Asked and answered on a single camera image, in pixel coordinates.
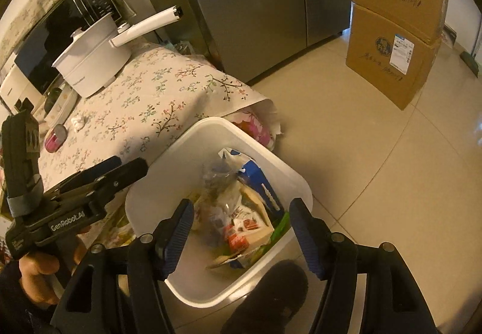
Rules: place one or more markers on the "person's left hand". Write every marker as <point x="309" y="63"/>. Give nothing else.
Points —
<point x="37" y="273"/>

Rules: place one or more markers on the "pink can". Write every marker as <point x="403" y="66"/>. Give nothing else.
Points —
<point x="55" y="138"/>

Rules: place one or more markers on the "blue and white packet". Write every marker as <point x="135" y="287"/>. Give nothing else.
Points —
<point x="260" y="183"/>

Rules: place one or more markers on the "black microwave oven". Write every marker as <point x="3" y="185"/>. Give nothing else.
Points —
<point x="41" y="40"/>

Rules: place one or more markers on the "pink floral cloth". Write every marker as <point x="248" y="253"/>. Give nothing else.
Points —
<point x="256" y="128"/>

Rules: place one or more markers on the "white plastic bin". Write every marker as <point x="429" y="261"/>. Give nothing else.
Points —
<point x="203" y="138"/>

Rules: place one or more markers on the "person's left forearm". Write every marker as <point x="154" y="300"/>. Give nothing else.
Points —
<point x="19" y="311"/>

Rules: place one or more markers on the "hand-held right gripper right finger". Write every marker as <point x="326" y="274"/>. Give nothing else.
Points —
<point x="303" y="236"/>

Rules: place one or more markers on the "crumpled white tissue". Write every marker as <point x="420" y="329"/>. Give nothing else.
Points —
<point x="78" y="122"/>

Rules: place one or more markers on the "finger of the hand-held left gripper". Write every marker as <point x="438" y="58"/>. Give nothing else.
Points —
<point x="94" y="170"/>
<point x="124" y="177"/>

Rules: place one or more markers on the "green broom head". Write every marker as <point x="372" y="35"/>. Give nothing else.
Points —
<point x="470" y="62"/>

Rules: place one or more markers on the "red and white carton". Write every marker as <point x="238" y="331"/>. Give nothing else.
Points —
<point x="244" y="228"/>

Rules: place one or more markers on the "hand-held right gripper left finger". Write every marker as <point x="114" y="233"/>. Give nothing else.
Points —
<point x="180" y="236"/>

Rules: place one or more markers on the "white appliance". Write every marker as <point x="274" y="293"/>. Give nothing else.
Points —
<point x="15" y="89"/>

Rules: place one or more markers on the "clear plastic bag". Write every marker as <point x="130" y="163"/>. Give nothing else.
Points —
<point x="218" y="183"/>

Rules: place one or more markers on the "floral tablecloth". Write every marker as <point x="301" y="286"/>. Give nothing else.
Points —
<point x="150" y="93"/>

